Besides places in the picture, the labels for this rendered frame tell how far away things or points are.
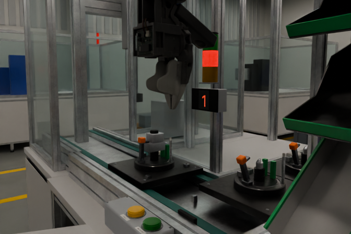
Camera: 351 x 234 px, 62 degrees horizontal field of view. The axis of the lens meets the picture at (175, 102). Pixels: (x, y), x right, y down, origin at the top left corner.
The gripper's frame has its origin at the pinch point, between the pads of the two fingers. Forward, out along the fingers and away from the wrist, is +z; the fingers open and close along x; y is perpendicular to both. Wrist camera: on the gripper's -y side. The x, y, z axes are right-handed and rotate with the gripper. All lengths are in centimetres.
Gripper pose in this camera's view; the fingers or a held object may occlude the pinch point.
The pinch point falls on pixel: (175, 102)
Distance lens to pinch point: 55.8
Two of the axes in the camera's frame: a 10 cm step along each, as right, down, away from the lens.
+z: 0.0, 10.0, 0.9
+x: 6.0, 0.8, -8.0
